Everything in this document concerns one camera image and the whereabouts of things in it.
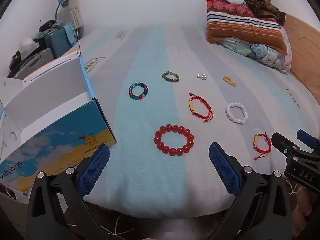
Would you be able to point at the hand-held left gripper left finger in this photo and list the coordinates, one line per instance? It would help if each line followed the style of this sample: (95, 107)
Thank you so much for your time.
(95, 170)

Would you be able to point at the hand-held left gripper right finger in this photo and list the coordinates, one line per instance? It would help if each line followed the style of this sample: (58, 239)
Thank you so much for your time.
(223, 170)

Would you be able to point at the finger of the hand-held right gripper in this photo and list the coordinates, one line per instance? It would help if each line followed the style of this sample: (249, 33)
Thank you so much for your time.
(283, 142)
(306, 136)

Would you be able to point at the printed cardboard box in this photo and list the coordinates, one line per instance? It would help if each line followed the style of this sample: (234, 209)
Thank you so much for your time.
(62, 135)

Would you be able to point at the yellow bead cluster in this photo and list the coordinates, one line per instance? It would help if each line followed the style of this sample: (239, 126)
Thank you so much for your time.
(228, 80)

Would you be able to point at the person's right hand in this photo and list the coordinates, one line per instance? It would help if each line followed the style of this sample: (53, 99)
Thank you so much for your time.
(303, 210)

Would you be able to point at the wooden headboard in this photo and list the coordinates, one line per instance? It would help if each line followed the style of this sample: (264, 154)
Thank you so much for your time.
(305, 55)

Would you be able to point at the floral pillow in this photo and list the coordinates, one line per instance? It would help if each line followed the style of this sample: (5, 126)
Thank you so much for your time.
(260, 52)

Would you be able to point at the white pearl bead cluster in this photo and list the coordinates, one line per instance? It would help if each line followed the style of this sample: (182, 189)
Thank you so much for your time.
(201, 76)

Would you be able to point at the striped bed sheet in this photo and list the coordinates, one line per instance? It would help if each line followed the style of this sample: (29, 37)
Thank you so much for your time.
(140, 55)

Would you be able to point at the grey suitcase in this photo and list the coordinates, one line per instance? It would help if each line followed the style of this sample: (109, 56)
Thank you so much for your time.
(30, 65)

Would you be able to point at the striped orange red pillow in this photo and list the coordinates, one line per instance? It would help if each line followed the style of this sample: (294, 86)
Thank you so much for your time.
(237, 22)

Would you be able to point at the teal suitcase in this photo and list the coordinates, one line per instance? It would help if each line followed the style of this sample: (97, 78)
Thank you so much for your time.
(56, 41)

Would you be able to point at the teal cloth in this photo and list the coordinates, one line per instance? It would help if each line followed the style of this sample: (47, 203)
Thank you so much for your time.
(70, 33)

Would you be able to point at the brown blanket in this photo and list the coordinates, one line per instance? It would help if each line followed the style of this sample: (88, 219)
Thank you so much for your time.
(260, 2)

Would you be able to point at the white plastic bag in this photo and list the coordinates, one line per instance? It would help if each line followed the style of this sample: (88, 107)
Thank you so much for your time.
(27, 45)

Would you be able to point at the dark clutter pile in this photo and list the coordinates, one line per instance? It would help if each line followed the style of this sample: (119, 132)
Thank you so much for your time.
(48, 25)

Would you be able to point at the beige curtain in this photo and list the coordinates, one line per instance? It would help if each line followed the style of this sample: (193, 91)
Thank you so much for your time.
(75, 7)

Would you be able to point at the teal desk lamp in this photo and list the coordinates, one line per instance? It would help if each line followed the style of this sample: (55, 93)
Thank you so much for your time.
(63, 2)

